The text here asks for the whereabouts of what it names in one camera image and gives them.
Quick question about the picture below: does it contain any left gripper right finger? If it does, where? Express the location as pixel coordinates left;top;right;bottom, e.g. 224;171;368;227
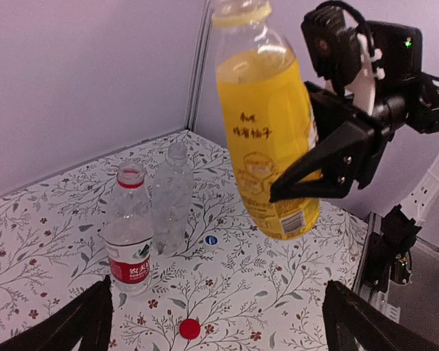
322;280;439;351

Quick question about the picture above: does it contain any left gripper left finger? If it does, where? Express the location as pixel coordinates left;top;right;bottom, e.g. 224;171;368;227
0;275;113;350

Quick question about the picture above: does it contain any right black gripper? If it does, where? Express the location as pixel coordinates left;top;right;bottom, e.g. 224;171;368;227
270;81;390;203

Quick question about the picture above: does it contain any yellow juice bottle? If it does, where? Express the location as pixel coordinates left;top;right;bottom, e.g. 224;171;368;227
212;1;320;240

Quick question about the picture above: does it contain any red cap water bottle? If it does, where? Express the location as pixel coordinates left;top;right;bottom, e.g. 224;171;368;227
103;161;154;295

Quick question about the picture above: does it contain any red bottle cap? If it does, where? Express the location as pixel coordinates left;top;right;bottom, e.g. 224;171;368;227
179;318;201;340

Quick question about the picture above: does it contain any white blue bottle cap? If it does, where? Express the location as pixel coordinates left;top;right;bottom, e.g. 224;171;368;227
204;235;218;247

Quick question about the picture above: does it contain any clear plastic bottle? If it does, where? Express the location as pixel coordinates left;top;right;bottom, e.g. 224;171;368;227
151;143;194;256

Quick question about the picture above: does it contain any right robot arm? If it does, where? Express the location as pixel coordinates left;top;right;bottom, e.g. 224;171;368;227
270;6;439;291

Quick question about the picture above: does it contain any floral table mat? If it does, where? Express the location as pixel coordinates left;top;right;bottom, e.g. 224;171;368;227
0;132;367;350

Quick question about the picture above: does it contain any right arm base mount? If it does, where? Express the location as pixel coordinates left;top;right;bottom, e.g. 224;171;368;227
363;204;421;293

